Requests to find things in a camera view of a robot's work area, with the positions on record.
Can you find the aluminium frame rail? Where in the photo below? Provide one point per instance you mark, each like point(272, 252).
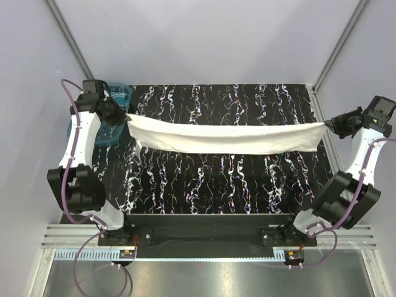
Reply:
point(359, 237)

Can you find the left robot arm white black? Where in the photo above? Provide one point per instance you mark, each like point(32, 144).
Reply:
point(78, 191)

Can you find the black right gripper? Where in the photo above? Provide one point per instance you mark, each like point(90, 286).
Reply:
point(336, 123)

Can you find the white towel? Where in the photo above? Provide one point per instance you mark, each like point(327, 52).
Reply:
point(210, 139)

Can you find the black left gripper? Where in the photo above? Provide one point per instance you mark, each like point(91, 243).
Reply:
point(120, 115)

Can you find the teal beige Doraemon towel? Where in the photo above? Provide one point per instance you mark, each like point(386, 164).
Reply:
point(122, 96)

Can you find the teal transparent plastic bin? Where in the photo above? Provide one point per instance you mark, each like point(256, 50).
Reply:
point(92, 92)

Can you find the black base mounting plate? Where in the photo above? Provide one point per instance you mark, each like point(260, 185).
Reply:
point(282, 222)

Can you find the right small circuit board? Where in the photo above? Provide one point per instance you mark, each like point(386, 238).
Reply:
point(295, 255)

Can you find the small circuit board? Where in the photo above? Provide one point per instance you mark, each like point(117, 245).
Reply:
point(127, 254)
point(295, 255)

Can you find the left small circuit board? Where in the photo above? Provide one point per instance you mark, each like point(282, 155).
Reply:
point(127, 254)

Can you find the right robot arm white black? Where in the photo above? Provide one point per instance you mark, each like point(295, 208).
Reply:
point(348, 195)

